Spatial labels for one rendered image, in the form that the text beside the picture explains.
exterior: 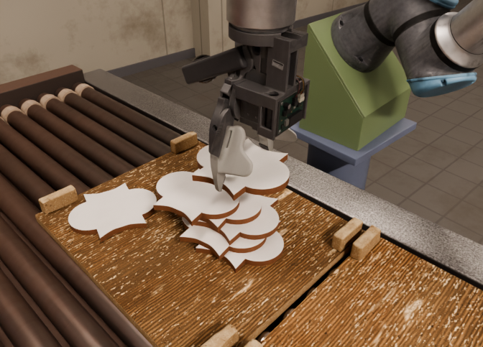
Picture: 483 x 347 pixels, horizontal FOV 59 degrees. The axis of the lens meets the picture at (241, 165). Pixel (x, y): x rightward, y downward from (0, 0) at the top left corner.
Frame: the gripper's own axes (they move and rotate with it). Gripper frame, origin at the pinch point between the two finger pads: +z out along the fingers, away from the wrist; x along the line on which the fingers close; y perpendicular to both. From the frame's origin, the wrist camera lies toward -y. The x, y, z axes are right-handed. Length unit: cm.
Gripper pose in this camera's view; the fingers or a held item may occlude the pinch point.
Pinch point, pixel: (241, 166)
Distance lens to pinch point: 59.7
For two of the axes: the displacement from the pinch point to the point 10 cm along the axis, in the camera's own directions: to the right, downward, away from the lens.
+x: 6.2, -4.4, 6.5
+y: 7.8, 3.7, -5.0
